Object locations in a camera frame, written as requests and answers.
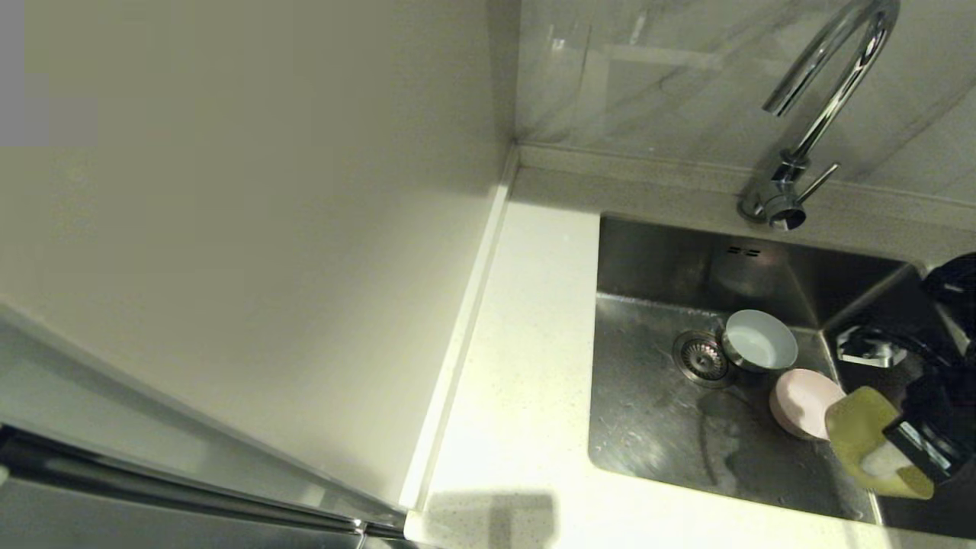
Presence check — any yellow bowl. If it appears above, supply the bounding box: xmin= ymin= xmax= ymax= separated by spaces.
xmin=825 ymin=386 xmax=935 ymax=500

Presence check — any small pink bowl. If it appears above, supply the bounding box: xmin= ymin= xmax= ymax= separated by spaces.
xmin=769 ymin=368 xmax=847 ymax=441

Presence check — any small white bowl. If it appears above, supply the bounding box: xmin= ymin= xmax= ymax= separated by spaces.
xmin=721 ymin=308 xmax=799 ymax=374

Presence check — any stainless steel sink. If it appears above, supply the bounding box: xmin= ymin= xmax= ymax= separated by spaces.
xmin=587 ymin=213 xmax=976 ymax=540

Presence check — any round metal drain strainer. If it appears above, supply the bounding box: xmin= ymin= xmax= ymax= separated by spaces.
xmin=672 ymin=330 xmax=739 ymax=390

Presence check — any chrome gooseneck faucet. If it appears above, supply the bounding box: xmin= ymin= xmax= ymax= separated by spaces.
xmin=738 ymin=0 xmax=901 ymax=232

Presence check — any white countertop trim strip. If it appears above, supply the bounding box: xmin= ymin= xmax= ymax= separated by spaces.
xmin=400 ymin=146 xmax=519 ymax=510

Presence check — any tall white cabinet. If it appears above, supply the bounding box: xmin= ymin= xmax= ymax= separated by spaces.
xmin=0 ymin=0 xmax=510 ymax=549

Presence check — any dark bar door handle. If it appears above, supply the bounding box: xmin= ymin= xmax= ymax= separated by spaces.
xmin=0 ymin=429 xmax=409 ymax=541

